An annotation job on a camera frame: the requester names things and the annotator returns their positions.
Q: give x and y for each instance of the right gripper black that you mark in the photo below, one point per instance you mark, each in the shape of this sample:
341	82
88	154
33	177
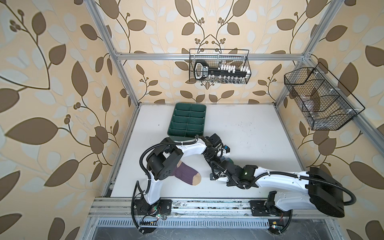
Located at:
228	183

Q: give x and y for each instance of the purple sock beige toe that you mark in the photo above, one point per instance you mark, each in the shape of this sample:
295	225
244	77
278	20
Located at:
187	174

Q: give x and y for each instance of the blue grey sock green toe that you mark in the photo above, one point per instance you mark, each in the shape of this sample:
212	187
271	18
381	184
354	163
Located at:
228	160

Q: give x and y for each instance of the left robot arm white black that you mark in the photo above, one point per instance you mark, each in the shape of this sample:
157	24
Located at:
165	159

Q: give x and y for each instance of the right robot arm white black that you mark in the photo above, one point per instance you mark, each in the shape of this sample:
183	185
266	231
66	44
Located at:
306	190

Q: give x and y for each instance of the green divided plastic tray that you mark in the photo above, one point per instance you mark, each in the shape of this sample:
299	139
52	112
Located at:
187	121

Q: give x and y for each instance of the black tool in basket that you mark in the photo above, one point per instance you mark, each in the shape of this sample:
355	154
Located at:
202	70

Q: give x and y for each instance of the black wire basket back wall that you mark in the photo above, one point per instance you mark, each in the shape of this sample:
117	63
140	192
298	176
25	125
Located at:
220	56

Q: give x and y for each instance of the black wire basket wall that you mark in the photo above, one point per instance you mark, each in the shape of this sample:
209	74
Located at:
220	56
325	101

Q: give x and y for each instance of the black wire basket right wall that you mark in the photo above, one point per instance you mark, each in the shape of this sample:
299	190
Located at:
325	101

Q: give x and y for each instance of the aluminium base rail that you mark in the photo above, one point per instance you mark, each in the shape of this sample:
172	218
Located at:
194	213

